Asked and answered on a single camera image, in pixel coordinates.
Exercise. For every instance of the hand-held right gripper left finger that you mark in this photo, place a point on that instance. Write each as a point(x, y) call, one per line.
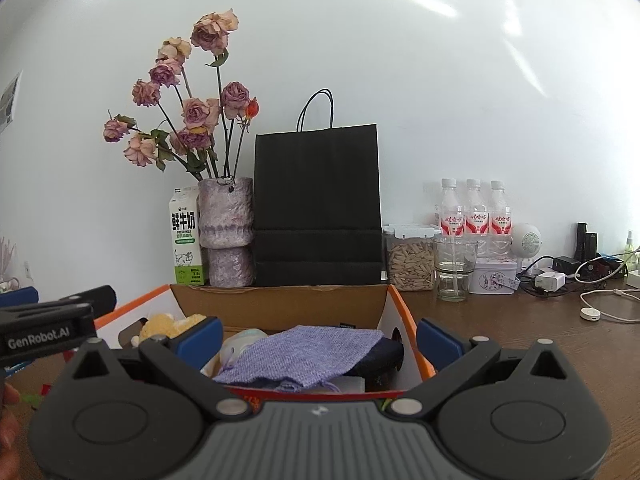
point(200, 342)

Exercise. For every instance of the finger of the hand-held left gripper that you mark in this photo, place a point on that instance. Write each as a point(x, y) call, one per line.
point(17, 297)
point(85, 297)

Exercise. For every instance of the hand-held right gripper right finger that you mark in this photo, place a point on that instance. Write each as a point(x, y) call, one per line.
point(437, 345)

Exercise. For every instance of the yellow white plush toy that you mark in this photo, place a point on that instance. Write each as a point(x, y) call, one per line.
point(167, 327)

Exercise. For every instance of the pale green plastic bag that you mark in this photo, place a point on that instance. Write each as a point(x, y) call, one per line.
point(242, 345)

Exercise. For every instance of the purple fabric pouch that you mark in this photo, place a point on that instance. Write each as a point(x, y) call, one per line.
point(305, 355)

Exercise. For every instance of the red cardboard box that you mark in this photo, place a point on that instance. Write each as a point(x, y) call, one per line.
point(300, 305)

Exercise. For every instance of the clear container of seeds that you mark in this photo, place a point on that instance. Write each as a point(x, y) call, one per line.
point(410, 265)

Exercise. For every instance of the person's left hand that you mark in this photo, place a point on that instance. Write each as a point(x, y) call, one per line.
point(7, 410)

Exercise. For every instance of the clear drinking glass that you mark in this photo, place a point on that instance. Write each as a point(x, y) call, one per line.
point(455, 272)

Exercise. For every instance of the white tin box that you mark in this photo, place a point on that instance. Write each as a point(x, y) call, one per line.
point(492, 277)

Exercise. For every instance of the white green milk carton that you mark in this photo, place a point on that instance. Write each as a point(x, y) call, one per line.
point(186, 240)

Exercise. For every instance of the purple textured vase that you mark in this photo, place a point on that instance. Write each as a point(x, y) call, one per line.
point(225, 230)

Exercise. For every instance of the white charger plug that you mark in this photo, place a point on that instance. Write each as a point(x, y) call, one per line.
point(550, 281)

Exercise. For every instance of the red label water bottle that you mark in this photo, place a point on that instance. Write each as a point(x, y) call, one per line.
point(501, 217)
point(476, 215)
point(451, 215)

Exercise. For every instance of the white round speaker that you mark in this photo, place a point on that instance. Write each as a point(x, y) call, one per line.
point(526, 240)

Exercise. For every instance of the black power adapter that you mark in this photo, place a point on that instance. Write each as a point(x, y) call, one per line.
point(566, 265)

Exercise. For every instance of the slim black stick device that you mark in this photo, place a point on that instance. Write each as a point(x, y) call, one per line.
point(580, 240)

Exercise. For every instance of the black box device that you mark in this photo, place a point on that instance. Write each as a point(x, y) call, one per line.
point(591, 245)

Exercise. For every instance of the black paper bag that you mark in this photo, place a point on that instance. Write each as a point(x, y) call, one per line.
point(317, 200)

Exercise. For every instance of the white power block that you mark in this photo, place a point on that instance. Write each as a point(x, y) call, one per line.
point(635, 279)

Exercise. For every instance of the small clear spray bottle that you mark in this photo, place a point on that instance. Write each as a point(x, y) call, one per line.
point(631, 247)

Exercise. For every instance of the dried pink rose bouquet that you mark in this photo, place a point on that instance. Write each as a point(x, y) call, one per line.
point(195, 110)

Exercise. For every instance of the white wall outlet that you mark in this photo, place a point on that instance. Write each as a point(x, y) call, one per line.
point(28, 269)

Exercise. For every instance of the wall poster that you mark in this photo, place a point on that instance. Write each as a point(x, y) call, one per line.
point(10, 102)

